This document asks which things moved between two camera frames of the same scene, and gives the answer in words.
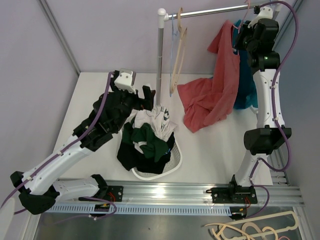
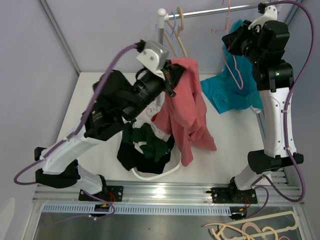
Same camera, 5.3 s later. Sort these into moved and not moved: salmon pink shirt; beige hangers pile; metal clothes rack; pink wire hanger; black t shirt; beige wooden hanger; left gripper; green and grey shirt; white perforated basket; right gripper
Moved: salmon pink shirt; pink wire hanger; beige wooden hanger; left gripper
Not moved: black t shirt; right gripper; white perforated basket; beige hangers pile; green and grey shirt; metal clothes rack
